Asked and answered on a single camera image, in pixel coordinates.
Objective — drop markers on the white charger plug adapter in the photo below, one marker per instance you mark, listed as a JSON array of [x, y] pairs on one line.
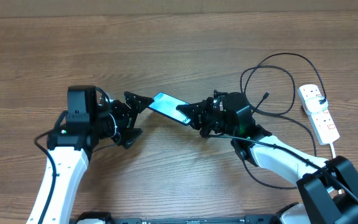
[[315, 104]]

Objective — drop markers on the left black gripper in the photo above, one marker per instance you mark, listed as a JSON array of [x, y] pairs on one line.
[[116, 106]]

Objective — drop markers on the Samsung Galaxy smartphone blue screen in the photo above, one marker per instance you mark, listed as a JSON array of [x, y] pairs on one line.
[[166, 105]]

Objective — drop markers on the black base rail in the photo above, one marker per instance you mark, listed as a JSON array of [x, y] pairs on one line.
[[100, 217]]

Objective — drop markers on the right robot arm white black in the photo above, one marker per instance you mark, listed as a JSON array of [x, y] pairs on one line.
[[328, 188]]

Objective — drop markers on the white power strip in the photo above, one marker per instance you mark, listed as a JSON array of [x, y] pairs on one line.
[[322, 122]]

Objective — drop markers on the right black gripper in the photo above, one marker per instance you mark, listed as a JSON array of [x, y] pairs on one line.
[[197, 112]]

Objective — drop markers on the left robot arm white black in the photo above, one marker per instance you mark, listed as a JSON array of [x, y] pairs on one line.
[[90, 117]]

